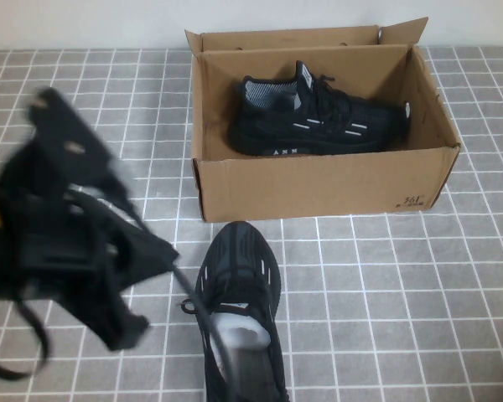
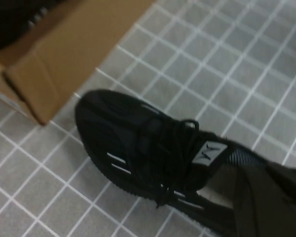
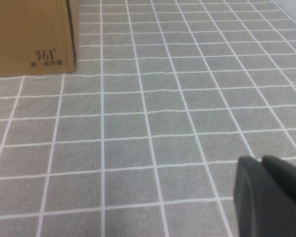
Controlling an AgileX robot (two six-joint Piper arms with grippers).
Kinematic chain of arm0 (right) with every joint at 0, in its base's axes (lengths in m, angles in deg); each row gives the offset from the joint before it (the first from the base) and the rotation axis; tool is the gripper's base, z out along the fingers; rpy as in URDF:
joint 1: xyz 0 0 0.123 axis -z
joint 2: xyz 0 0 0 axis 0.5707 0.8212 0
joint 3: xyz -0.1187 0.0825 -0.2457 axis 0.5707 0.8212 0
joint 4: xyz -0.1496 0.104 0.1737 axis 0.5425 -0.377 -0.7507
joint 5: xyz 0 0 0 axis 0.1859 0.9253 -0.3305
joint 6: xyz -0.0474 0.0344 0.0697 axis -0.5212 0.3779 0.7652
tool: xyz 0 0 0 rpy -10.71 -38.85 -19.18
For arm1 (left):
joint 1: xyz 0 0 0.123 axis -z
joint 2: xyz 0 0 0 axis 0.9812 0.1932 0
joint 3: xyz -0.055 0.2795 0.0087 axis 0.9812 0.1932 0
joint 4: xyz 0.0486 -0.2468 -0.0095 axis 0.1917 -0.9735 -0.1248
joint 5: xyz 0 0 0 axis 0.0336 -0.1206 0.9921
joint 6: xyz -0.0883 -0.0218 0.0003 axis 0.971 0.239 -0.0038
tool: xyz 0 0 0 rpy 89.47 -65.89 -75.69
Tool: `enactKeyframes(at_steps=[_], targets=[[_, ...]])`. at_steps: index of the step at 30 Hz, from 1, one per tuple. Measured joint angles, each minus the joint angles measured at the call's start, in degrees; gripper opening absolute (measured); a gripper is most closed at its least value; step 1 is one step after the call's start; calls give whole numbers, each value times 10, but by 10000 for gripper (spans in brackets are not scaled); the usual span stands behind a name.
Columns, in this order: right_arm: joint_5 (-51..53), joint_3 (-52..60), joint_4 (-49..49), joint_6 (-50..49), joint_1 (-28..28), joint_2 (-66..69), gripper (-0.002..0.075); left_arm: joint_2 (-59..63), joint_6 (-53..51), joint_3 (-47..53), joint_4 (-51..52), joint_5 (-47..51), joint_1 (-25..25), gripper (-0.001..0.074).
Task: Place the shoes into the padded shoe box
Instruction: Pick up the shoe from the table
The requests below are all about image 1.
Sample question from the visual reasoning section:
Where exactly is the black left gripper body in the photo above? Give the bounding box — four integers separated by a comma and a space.
0, 137, 110, 302

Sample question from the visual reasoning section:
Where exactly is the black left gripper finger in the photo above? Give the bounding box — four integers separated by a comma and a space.
27, 85, 118, 185
87, 259, 150, 353

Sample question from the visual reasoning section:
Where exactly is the black sneaker with paper stuffing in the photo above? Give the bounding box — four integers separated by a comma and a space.
179, 220, 287, 402

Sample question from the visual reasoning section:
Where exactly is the white paper shoe stuffing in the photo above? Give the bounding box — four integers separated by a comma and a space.
209, 312, 274, 357

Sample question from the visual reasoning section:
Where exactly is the brown cardboard shoe box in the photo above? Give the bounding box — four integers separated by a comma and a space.
184, 16, 462, 223

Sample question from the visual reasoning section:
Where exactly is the black sneaker with tongue label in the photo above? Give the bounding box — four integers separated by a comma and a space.
228, 59, 412, 158

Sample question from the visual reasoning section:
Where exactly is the black round cable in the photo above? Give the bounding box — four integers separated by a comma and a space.
0, 250, 240, 402

